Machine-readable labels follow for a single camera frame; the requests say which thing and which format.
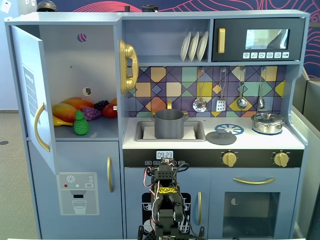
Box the green toy pineapple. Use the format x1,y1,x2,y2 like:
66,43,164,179
73,109,90,136

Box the blue-gray open cabinet door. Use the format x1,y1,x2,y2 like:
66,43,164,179
9,24,60,176

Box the gray plastic pot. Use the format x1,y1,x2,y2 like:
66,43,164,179
150,109,189,140

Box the digital clock display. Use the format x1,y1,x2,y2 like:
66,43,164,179
156,150,174,160

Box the steel slotted spoon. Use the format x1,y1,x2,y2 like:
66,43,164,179
192,67,208,113

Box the red toy apple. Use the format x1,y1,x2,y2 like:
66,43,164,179
101,103,118,119

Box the dark toy grapes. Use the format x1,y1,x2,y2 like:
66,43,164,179
93,99,110,112

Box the steel slotted spatula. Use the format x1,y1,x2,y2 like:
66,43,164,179
215,67,229,113

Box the gray pot lid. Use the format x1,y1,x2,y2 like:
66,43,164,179
205,124,238,146

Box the purple toy grapes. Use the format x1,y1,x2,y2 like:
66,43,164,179
81,106,103,122

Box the dishwasher door with rack print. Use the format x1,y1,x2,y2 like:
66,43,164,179
124,167,211,240

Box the gold toy telephone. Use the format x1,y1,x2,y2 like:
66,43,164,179
118,39,140,95

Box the white toy plate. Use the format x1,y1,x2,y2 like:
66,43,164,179
180,31,192,63
187,31,200,63
196,30,209,62

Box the gold stove knob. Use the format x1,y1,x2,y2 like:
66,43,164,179
273,151,291,168
221,151,238,168

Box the orange-red toy mango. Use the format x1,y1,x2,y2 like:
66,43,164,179
61,96,96,112

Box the steel ladle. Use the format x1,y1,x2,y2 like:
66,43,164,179
236,66,249,110

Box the fridge door with dispenser print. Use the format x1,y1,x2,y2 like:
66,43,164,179
27,140,123,240

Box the yellow-red toy mango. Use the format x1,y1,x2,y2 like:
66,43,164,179
51,102,80,123

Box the oven door with window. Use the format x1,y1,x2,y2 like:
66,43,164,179
209,167,301,239

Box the yellow toy banana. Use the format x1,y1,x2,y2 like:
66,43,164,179
52,115,75,128

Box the small steel spoon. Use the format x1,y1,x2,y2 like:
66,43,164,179
257,66,267,110

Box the blue-gray toy kitchen unit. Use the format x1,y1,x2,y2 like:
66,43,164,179
4,9,311,240

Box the steel pot with lid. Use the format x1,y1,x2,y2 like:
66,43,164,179
250,112,286,135

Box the black toy microwave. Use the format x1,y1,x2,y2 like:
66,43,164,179
211,17,306,63

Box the black cylindrical container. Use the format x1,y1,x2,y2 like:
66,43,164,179
141,4,160,13

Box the black helmet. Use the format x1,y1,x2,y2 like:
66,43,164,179
36,0,59,13

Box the gold fridge door handle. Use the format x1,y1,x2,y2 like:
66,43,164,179
106,156,115,193

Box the gold dishwasher handle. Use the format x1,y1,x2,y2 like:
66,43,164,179
197,191,203,226

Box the gold microwave handle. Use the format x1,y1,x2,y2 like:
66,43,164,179
217,27,226,54

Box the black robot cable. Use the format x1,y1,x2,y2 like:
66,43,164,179
174,162,195,237

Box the gold oven handle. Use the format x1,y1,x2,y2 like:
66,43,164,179
232,176,276,186

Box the gold curved cabinet door handle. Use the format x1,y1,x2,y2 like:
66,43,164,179
33,102,51,153

